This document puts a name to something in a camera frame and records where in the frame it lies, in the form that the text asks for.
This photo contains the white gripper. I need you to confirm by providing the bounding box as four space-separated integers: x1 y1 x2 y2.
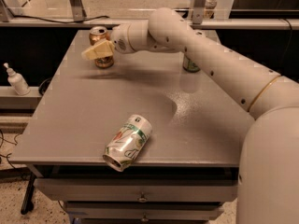
81 23 132 60

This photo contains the orange LaCroix can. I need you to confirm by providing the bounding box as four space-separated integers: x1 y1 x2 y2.
89 26 114 68

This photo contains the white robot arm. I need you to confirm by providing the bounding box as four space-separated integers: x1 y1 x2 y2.
82 7 299 224

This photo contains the green soda can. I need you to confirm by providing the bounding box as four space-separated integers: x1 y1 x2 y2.
183 56 200 73

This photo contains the white lying soda can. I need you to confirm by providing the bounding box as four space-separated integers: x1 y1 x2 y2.
103 114 152 172

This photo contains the white pump bottle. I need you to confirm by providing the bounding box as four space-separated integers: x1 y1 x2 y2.
4 63 30 96

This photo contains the grey drawer cabinet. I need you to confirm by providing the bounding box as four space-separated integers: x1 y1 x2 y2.
11 31 252 224

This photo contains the metal bracket left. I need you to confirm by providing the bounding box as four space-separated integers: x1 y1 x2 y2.
69 0 86 22

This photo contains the metal bracket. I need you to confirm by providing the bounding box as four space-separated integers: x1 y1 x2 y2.
192 0 206 24
69 0 86 22

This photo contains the black cable on ledge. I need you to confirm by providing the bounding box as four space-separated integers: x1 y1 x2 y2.
8 13 110 25

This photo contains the metal bracket right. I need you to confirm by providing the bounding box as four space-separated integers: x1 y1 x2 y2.
192 0 206 24

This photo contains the black cable on floor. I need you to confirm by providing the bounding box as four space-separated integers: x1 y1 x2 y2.
0 129 29 182

